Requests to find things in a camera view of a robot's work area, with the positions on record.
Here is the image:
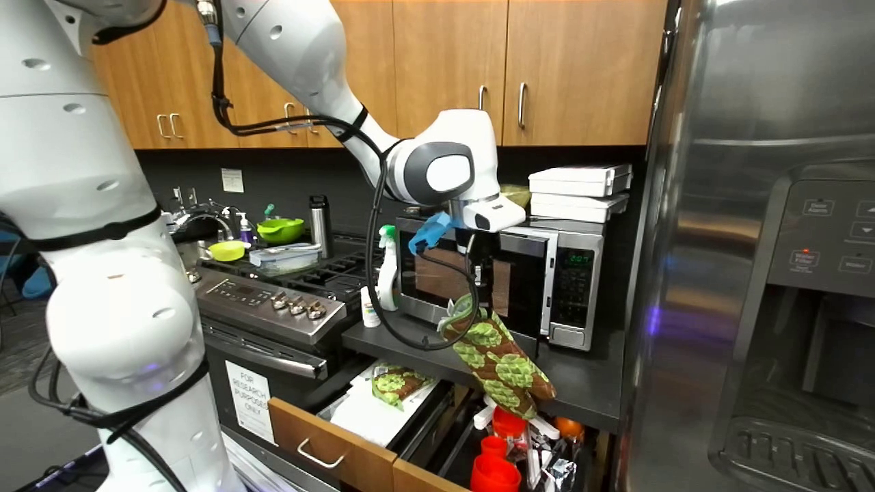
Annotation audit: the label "medium red measuring cup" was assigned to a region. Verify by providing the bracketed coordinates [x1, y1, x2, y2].
[491, 407, 525, 437]

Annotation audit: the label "white boxes on microwave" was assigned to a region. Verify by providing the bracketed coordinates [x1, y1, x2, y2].
[527, 165, 633, 225]

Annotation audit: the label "steel thermos bottle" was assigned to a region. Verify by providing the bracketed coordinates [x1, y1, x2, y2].
[308, 194, 328, 258]

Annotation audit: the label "wooden upper cabinets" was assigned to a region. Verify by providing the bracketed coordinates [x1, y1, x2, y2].
[93, 0, 666, 152]

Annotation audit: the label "small white plastic bottle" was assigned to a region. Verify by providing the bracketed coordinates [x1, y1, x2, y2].
[358, 288, 380, 329]

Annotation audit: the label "stainless steel microwave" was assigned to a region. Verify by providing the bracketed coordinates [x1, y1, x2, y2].
[397, 219, 604, 353]

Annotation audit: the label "stainless steel refrigerator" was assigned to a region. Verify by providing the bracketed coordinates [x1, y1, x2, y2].
[615, 0, 875, 492]

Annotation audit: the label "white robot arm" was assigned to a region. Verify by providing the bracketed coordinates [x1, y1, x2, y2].
[0, 0, 525, 492]

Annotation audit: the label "green bowl by sink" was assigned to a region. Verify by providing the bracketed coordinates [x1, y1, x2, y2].
[257, 217, 306, 243]

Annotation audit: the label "large red measuring cup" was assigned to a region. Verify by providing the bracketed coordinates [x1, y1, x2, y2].
[469, 437, 522, 492]

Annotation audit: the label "green brown oven mitt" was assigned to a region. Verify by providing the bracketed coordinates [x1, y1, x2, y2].
[438, 294, 554, 421]

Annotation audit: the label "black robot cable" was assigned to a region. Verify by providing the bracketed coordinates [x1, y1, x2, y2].
[193, 0, 486, 353]

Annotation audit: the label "white spray bottle green cap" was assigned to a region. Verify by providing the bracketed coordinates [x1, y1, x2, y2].
[375, 225, 398, 313]

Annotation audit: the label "black gas stove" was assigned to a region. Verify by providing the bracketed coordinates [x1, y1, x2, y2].
[189, 266, 369, 444]

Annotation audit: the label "wood front open drawer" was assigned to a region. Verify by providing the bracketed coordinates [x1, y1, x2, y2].
[267, 365, 604, 492]

